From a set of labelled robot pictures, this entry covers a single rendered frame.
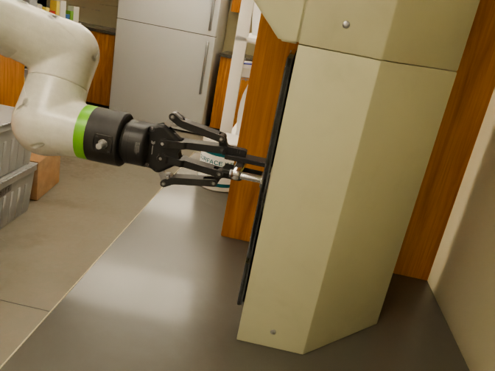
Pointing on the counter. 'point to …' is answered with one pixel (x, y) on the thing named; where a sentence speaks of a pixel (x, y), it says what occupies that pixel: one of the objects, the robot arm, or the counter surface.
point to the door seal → (269, 172)
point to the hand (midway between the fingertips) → (245, 165)
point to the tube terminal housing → (350, 164)
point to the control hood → (284, 17)
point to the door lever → (244, 174)
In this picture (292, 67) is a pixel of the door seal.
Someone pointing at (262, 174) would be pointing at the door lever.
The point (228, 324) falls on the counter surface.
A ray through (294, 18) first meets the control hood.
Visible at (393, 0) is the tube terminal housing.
